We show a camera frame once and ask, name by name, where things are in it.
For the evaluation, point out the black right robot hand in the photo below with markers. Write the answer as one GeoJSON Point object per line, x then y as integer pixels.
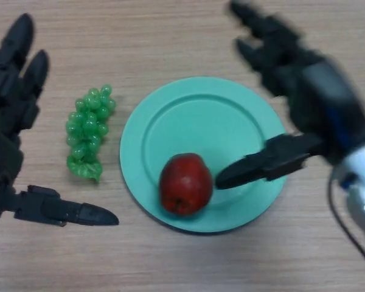
{"type": "Point", "coordinates": [310, 88]}

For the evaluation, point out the green round plate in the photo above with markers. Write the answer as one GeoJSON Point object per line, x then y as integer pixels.
{"type": "Point", "coordinates": [200, 121]}

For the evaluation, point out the green grape bunch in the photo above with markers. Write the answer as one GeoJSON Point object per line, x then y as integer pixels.
{"type": "Point", "coordinates": [88, 134]}

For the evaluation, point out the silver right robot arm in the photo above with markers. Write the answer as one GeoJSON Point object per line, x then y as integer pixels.
{"type": "Point", "coordinates": [363, 188]}

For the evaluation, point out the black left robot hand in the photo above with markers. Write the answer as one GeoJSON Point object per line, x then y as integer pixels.
{"type": "Point", "coordinates": [6, 127]}

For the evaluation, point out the red apple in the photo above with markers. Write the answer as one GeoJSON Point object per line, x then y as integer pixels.
{"type": "Point", "coordinates": [185, 185]}

